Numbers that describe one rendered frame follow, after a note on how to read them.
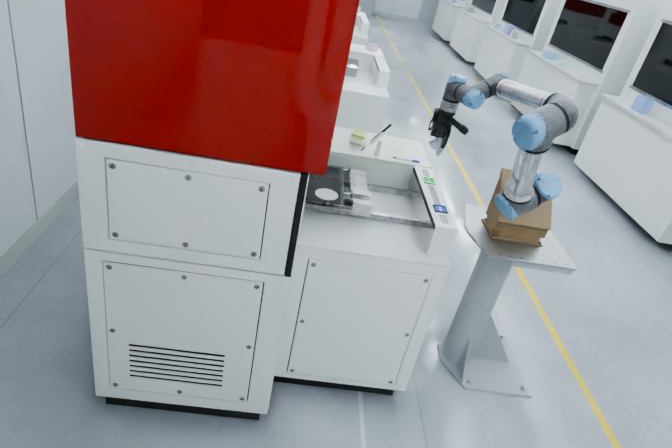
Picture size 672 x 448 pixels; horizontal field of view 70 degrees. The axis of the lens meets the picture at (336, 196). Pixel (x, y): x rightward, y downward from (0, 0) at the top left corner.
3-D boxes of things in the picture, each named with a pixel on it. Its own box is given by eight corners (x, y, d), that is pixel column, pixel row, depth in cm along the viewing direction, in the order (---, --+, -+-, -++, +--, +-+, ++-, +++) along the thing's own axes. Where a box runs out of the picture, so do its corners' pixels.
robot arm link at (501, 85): (596, 94, 158) (498, 64, 198) (569, 107, 155) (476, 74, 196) (595, 125, 164) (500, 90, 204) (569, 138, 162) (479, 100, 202)
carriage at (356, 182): (351, 214, 205) (352, 208, 204) (348, 176, 237) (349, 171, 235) (369, 217, 206) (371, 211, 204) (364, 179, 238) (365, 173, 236)
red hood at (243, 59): (74, 136, 140) (55, -97, 112) (160, 67, 211) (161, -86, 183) (326, 176, 148) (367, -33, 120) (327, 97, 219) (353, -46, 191)
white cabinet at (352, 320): (269, 388, 222) (294, 246, 184) (286, 262, 307) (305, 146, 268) (403, 404, 229) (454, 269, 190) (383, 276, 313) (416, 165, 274)
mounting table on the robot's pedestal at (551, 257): (530, 236, 251) (539, 215, 245) (566, 292, 212) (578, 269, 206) (447, 223, 247) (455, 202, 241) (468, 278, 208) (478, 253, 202)
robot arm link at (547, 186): (552, 197, 205) (571, 190, 191) (527, 210, 202) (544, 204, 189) (538, 172, 206) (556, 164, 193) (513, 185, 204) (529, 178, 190)
